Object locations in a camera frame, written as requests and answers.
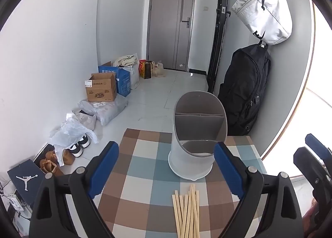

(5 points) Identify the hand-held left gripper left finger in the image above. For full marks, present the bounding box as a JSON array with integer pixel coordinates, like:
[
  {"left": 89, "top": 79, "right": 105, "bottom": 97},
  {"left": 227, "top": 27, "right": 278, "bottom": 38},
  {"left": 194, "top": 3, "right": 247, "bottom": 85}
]
[{"left": 28, "top": 141, "right": 120, "bottom": 238}]

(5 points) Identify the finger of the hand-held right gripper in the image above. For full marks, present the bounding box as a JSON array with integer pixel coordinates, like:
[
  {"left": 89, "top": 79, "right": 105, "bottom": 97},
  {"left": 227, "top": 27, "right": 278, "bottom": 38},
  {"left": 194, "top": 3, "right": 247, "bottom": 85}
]
[
  {"left": 293, "top": 147, "right": 326, "bottom": 189},
  {"left": 305, "top": 133, "right": 332, "bottom": 168}
]

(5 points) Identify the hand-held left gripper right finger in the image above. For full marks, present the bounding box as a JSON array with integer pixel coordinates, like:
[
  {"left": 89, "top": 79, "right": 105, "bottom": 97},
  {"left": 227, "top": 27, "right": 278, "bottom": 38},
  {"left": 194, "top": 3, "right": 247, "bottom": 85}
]
[{"left": 214, "top": 142, "right": 304, "bottom": 238}]

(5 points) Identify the grey white utensil holder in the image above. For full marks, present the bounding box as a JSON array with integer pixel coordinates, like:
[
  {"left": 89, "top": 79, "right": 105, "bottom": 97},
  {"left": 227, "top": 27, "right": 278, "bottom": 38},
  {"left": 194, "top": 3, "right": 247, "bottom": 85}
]
[{"left": 168, "top": 91, "right": 228, "bottom": 181}]

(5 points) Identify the pile of wooden chopsticks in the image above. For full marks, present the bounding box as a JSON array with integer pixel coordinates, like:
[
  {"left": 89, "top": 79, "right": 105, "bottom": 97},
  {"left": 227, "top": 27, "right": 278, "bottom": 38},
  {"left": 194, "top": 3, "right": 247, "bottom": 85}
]
[{"left": 172, "top": 184, "right": 201, "bottom": 238}]

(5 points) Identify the person's right hand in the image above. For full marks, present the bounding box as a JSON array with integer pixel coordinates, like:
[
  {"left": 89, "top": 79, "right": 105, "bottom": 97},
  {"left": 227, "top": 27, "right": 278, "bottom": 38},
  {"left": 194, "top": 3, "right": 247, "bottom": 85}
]
[{"left": 302, "top": 200, "right": 318, "bottom": 229}]

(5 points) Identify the black white sneaker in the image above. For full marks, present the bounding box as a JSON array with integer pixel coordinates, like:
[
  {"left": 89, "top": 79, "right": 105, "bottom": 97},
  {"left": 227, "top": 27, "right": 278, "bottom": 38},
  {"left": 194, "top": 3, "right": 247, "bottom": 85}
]
[
  {"left": 68, "top": 142, "right": 84, "bottom": 157},
  {"left": 78, "top": 134, "right": 91, "bottom": 148}
]

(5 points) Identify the brown shoe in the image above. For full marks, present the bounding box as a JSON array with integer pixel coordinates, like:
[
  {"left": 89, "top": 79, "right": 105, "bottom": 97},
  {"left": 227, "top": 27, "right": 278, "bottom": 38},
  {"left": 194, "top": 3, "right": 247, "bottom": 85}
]
[
  {"left": 39, "top": 158, "right": 64, "bottom": 177},
  {"left": 46, "top": 148, "right": 78, "bottom": 166}
]

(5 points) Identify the checkered tablecloth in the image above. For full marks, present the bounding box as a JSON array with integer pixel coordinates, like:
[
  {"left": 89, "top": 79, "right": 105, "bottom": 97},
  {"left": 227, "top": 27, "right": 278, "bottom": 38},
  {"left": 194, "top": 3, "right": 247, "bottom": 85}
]
[{"left": 97, "top": 128, "right": 267, "bottom": 238}]

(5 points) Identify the white plastic bag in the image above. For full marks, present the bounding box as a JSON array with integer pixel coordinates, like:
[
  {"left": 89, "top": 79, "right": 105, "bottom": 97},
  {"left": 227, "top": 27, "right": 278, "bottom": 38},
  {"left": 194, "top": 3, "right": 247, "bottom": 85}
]
[{"left": 49, "top": 118, "right": 99, "bottom": 167}]

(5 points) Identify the small grey parcel bag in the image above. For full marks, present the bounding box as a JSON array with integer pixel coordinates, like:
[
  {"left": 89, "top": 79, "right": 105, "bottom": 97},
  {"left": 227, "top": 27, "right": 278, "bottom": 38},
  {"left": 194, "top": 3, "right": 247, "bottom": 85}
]
[{"left": 66, "top": 110, "right": 97, "bottom": 131}]

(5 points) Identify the large grey parcel bag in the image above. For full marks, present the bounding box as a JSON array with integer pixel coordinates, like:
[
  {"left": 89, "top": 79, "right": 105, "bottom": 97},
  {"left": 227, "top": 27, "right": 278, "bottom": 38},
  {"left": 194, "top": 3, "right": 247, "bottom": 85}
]
[{"left": 78, "top": 95, "right": 129, "bottom": 126}]

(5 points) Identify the brown cardboard box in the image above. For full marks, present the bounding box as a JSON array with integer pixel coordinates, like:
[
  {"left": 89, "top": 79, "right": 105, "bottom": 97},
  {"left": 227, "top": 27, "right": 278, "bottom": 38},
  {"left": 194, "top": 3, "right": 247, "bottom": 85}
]
[{"left": 84, "top": 72, "right": 118, "bottom": 103}]

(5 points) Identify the dark blue shoebox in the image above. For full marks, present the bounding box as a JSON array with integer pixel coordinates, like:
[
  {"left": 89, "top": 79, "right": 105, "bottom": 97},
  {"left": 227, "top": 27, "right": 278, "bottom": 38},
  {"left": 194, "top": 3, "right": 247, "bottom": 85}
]
[{"left": 7, "top": 160, "right": 46, "bottom": 207}]

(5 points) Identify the black backpack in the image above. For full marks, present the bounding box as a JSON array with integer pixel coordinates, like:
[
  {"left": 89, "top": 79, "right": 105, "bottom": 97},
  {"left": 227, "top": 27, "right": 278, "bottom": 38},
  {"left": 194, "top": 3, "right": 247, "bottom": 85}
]
[{"left": 217, "top": 43, "right": 272, "bottom": 136}]

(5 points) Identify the blue cardboard box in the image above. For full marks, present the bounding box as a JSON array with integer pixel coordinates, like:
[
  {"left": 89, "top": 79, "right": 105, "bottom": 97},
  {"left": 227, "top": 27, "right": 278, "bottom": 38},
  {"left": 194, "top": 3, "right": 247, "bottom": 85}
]
[{"left": 98, "top": 61, "right": 131, "bottom": 98}]

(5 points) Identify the white power strip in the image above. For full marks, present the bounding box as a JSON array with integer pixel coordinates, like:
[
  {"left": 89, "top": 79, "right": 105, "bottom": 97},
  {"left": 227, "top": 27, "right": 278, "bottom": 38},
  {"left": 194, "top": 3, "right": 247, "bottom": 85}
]
[{"left": 8, "top": 194, "right": 24, "bottom": 211}]

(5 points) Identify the white woven bag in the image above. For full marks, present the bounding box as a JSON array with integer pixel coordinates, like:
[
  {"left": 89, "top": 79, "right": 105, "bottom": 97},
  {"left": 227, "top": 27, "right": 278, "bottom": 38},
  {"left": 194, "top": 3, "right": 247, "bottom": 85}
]
[{"left": 119, "top": 63, "right": 140, "bottom": 90}]

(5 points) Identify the black brown paper bag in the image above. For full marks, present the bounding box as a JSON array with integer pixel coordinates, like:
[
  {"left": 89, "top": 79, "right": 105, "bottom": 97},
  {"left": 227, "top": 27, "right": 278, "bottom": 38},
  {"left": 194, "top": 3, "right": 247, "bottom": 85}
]
[{"left": 141, "top": 61, "right": 153, "bottom": 79}]

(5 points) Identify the cream folded cloth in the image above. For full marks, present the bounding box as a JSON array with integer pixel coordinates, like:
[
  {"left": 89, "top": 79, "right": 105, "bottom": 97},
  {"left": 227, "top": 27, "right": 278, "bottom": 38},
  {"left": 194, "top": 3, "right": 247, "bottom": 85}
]
[{"left": 113, "top": 53, "right": 139, "bottom": 67}]

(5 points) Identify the beige plastic bag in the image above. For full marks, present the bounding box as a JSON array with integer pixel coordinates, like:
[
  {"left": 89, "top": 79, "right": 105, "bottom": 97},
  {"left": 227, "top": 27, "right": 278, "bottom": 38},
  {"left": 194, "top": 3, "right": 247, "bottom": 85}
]
[{"left": 151, "top": 61, "right": 166, "bottom": 78}]

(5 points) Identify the grey door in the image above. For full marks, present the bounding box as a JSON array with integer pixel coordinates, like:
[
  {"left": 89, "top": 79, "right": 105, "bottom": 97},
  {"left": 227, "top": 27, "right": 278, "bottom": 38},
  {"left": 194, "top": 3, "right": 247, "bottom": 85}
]
[{"left": 146, "top": 0, "right": 196, "bottom": 72}]

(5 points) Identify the black metal frame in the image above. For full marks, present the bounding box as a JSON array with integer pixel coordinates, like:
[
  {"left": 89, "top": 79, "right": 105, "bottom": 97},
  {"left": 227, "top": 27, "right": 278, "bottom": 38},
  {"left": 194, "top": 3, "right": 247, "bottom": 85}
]
[{"left": 207, "top": 0, "right": 231, "bottom": 94}]

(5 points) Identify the white drawstring bag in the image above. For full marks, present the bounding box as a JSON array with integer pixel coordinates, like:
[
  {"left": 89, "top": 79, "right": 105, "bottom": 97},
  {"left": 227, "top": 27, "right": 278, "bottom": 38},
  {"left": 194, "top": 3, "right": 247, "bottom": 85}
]
[{"left": 231, "top": 0, "right": 293, "bottom": 46}]

